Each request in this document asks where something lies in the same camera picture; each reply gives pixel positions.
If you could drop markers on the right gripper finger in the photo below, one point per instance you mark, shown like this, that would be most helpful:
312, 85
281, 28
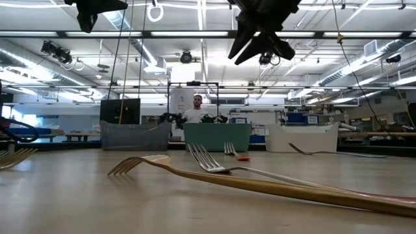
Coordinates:
242, 37
258, 48

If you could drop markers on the gold fork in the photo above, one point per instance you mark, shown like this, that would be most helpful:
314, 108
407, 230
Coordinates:
155, 128
260, 186
16, 158

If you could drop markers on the grey plastic bin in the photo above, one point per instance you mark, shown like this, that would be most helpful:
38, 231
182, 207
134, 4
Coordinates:
133, 136

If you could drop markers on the background black robot arm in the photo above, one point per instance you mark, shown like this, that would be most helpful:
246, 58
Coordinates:
213, 119
172, 117

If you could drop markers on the blue storage bins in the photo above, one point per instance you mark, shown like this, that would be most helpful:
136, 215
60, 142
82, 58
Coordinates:
295, 118

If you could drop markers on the white panel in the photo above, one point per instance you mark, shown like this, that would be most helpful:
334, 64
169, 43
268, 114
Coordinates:
177, 100

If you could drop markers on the person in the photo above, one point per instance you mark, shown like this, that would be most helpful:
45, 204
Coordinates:
195, 115

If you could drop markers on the teal plastic bin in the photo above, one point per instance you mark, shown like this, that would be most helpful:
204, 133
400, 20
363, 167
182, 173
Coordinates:
216, 136

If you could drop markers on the white plastic bin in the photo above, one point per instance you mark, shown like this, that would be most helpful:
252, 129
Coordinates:
302, 138

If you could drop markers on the black monitor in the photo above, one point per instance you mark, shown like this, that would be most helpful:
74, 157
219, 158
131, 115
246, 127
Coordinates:
110, 112

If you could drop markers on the white air vent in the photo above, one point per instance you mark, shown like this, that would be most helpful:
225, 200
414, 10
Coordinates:
370, 48

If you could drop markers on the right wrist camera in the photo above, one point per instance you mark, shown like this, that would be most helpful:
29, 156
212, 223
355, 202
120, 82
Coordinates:
286, 50

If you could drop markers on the black ceiling camera cluster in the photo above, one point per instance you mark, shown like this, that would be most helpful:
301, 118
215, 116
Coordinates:
58, 53

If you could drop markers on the black metal frame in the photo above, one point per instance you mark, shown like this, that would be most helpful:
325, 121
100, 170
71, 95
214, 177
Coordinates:
193, 83

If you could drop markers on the silver ventilation duct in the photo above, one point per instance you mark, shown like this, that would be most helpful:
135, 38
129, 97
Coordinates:
19, 61

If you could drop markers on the black aluminium table frame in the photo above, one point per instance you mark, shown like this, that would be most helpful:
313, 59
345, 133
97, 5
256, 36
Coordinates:
403, 151

